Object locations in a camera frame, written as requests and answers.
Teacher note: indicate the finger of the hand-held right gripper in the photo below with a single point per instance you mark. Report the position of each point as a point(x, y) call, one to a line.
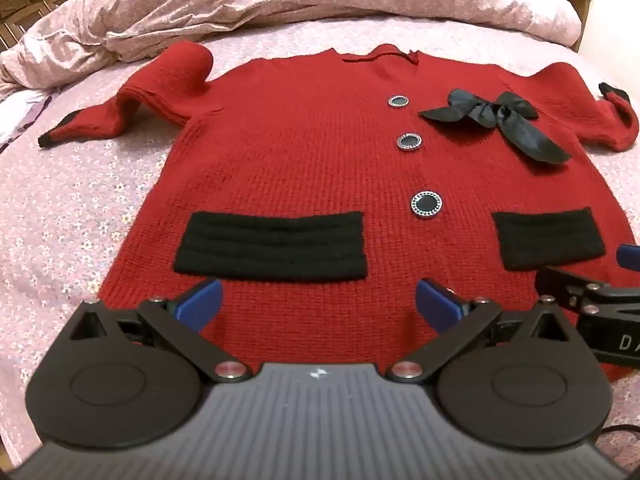
point(567, 285)
point(631, 258)

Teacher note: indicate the white and purple cloth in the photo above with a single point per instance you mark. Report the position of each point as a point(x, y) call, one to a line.
point(20, 115)

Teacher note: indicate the pink floral duvet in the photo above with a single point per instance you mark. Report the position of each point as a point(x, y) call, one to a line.
point(280, 0)

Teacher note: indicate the red knit sweater black trim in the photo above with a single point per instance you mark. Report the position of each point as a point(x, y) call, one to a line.
point(310, 170)

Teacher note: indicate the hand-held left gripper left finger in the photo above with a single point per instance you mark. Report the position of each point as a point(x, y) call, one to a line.
point(201, 303)

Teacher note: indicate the pink floral bed sheet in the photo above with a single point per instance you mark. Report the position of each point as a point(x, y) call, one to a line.
point(70, 200)

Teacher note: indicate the wooden headboard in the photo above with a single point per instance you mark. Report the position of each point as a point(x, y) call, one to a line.
point(25, 0)

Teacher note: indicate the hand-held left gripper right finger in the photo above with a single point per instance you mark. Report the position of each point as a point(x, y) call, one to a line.
point(438, 305)

